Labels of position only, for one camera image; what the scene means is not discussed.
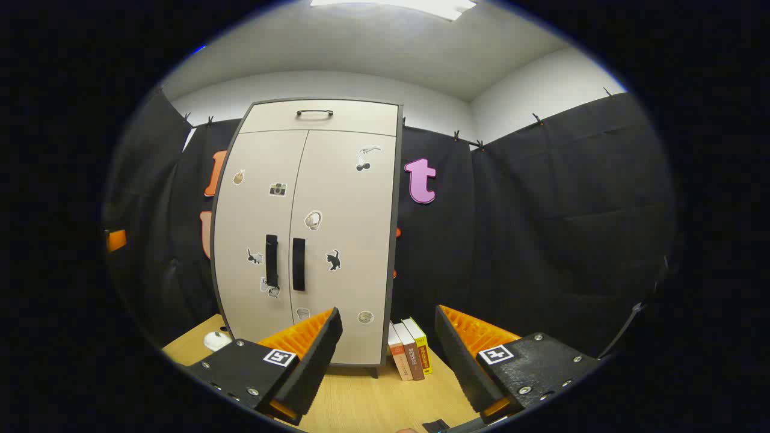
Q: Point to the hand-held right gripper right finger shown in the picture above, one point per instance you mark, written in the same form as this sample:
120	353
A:
463	367

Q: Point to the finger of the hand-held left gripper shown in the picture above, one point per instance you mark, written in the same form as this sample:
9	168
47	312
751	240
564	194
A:
116	240

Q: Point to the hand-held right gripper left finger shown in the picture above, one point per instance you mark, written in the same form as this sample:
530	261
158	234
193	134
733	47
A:
316	361

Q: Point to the beige door with camera sticker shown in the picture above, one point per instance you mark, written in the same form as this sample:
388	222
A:
252	210

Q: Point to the beige double-door shoe cabinet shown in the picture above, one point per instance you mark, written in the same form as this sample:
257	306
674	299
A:
397	240

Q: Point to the beige door with headphone sticker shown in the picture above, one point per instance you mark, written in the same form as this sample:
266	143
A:
355	210

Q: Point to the beige cabinet drawer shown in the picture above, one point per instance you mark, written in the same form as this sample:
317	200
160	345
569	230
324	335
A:
361	117

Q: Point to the yellow spine book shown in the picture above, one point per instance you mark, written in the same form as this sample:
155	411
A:
423	349

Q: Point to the brown spine book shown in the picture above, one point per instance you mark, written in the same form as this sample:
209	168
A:
412	355

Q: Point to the orange spine book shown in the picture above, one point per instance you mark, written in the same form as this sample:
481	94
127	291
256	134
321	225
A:
399	358

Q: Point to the white lidded cup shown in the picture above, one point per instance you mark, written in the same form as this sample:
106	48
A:
216	341

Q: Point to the black backdrop cloth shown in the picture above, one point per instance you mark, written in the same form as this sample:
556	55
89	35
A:
541	210

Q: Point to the ceiling light panel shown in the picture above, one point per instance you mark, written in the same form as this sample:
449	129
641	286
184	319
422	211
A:
409	6

